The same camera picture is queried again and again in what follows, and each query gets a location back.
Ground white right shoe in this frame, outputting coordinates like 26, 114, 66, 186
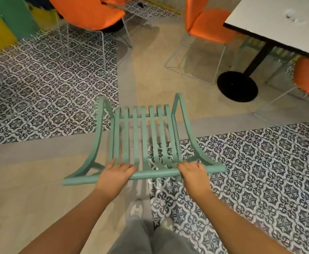
159, 217, 175, 231

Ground white left shoe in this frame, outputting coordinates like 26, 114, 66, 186
129, 199, 144, 218

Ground person's right hand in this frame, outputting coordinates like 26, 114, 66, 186
177, 161, 212, 199

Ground person's left forearm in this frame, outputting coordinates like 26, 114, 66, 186
18, 187, 118, 254

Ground person's right forearm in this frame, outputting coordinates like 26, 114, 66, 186
188, 189, 294, 254

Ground green and yellow cabinet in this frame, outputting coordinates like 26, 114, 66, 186
0, 0, 61, 55

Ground person's left hand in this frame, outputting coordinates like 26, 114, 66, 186
95, 158, 138, 201

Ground green slatted chair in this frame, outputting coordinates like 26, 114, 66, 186
63, 93, 226, 187

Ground white shoe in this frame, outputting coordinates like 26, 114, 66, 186
159, 217, 175, 231
129, 199, 144, 218

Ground grey trousers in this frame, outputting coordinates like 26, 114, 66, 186
108, 215, 198, 254

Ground white table with black pedestal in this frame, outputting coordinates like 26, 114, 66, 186
217, 0, 309, 103

